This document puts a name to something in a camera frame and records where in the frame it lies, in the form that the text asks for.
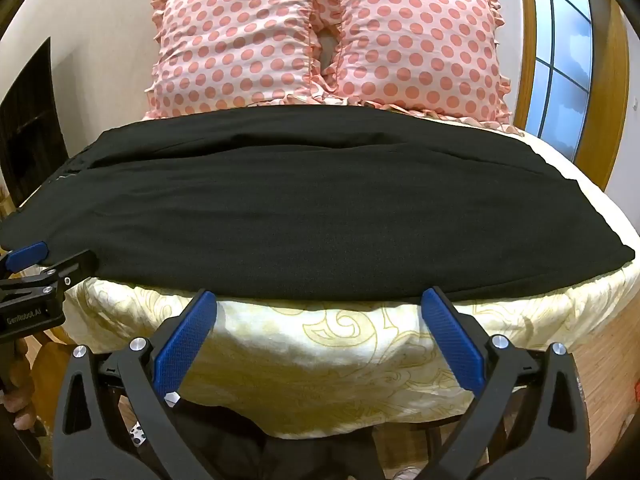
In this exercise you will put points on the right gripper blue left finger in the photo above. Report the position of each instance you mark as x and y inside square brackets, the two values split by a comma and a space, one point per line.
[152, 367]

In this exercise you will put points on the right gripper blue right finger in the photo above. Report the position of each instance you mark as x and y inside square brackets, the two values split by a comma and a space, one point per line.
[489, 367]

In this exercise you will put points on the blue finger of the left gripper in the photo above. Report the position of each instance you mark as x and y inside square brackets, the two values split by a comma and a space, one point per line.
[71, 271]
[25, 254]

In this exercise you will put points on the black pants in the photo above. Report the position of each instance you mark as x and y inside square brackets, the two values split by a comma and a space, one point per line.
[311, 202]

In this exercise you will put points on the person left hand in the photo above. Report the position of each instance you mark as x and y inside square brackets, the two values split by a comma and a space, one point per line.
[18, 400]

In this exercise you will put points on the cream patterned bed sheet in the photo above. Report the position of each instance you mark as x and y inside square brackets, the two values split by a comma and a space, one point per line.
[312, 369]

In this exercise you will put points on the left pink polka dot pillow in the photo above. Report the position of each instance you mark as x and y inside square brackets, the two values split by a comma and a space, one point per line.
[222, 54]

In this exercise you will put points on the pink polka dot pillow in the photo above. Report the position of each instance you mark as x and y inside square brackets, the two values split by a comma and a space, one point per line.
[222, 54]
[435, 58]

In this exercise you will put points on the wooden framed window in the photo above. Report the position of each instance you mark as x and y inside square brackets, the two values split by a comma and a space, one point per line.
[574, 82]

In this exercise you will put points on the right pink polka dot pillow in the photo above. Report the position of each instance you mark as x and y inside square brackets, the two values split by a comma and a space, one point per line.
[435, 58]

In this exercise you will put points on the black panel by wall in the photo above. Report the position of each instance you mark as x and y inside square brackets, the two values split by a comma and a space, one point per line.
[32, 144]

